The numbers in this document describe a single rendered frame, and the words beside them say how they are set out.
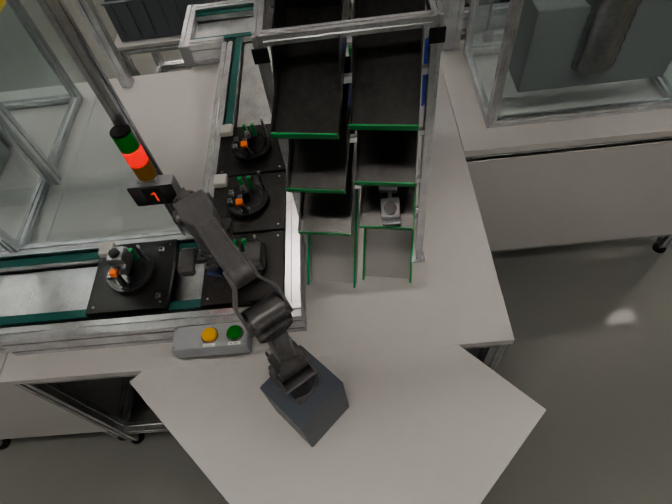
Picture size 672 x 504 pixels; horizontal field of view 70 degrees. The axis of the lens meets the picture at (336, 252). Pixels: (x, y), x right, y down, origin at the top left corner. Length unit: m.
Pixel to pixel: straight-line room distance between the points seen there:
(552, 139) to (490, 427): 1.06
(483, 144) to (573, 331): 1.05
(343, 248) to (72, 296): 0.87
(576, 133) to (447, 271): 0.76
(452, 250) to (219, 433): 0.86
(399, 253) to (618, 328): 1.47
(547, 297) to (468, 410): 1.29
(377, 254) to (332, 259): 0.12
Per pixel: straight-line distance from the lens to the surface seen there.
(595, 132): 2.01
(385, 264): 1.34
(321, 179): 1.07
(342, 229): 1.19
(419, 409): 1.34
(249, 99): 2.06
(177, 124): 2.15
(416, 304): 1.46
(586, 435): 2.35
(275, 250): 1.46
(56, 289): 1.76
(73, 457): 2.59
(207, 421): 1.42
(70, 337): 1.59
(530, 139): 1.92
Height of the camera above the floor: 2.15
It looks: 56 degrees down
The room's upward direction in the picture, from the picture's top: 10 degrees counter-clockwise
